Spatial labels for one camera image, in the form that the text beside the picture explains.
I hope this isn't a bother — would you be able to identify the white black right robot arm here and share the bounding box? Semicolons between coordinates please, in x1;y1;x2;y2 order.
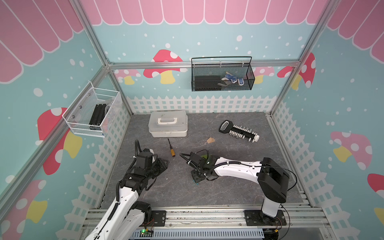
185;153;290;226

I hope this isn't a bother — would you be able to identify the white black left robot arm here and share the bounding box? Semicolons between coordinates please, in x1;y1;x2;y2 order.
86;158;169;240

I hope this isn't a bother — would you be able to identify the yellow handled screwdriver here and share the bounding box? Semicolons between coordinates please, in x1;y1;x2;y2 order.
168;139;176;158

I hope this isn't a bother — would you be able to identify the black wire wall basket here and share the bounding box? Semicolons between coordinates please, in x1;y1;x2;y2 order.
191;56;255;92

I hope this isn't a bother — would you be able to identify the black box in white basket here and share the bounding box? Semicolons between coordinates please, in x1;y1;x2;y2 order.
89;104;107;131

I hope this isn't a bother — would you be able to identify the natural wooden triangle block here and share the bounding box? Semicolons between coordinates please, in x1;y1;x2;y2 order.
207;138;215;144

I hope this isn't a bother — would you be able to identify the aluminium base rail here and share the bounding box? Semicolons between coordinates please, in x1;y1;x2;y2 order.
80;203;334;240

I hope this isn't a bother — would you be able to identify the white wire wall basket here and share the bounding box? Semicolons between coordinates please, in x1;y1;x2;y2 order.
62;82;123;138

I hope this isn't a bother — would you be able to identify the translucent white plastic toolbox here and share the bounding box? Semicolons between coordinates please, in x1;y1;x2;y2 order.
148;111;188;138

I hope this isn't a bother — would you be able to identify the blue white item in basket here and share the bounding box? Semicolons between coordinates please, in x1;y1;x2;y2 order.
221;72;245;86

